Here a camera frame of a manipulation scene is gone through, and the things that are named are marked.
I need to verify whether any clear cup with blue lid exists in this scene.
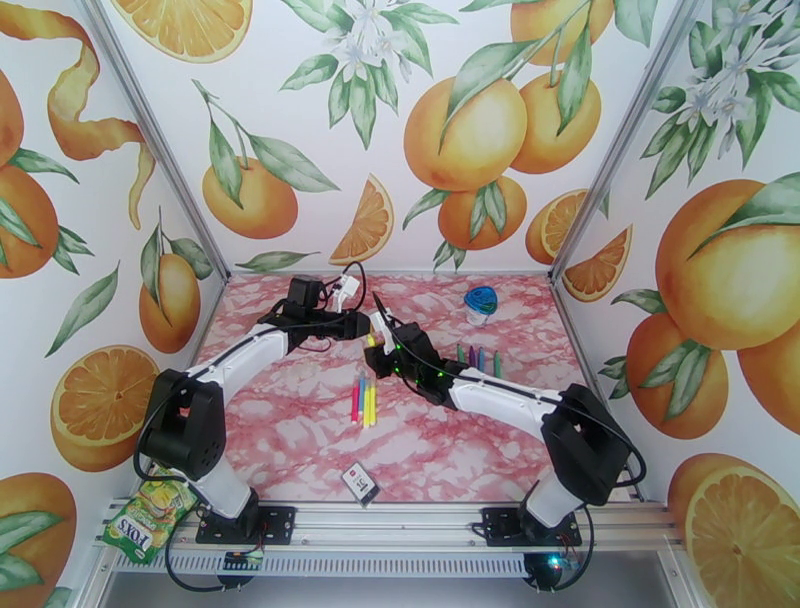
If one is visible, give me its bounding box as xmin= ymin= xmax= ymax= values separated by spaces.
xmin=463 ymin=285 xmax=499 ymax=328

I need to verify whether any small black white card box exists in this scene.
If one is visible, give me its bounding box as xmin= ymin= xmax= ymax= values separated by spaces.
xmin=341 ymin=462 xmax=381 ymax=506

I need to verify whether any green yellow candy bag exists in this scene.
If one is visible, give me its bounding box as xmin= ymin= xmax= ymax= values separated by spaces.
xmin=101 ymin=477 xmax=194 ymax=567

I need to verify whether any black camera cable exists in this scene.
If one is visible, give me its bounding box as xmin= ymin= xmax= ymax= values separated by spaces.
xmin=371 ymin=292 xmax=648 ymax=501
xmin=134 ymin=259 xmax=371 ymax=501

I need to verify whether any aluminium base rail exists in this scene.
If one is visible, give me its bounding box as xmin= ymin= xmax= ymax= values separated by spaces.
xmin=93 ymin=499 xmax=683 ymax=551

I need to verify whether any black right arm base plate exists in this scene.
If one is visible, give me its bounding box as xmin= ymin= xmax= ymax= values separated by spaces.
xmin=481 ymin=507 xmax=583 ymax=548

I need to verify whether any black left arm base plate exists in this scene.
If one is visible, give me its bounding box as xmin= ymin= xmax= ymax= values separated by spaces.
xmin=195 ymin=504 xmax=297 ymax=546

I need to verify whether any white slotted cable duct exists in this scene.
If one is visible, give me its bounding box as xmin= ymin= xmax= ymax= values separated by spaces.
xmin=112 ymin=552 xmax=529 ymax=579

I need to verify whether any aluminium frame post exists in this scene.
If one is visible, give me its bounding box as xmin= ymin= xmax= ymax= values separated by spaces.
xmin=548 ymin=0 xmax=709 ymax=281
xmin=77 ymin=0 xmax=233 ymax=279

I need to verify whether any black base cable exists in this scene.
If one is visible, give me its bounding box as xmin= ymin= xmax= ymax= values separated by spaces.
xmin=162 ymin=531 xmax=264 ymax=594
xmin=523 ymin=502 xmax=598 ymax=593

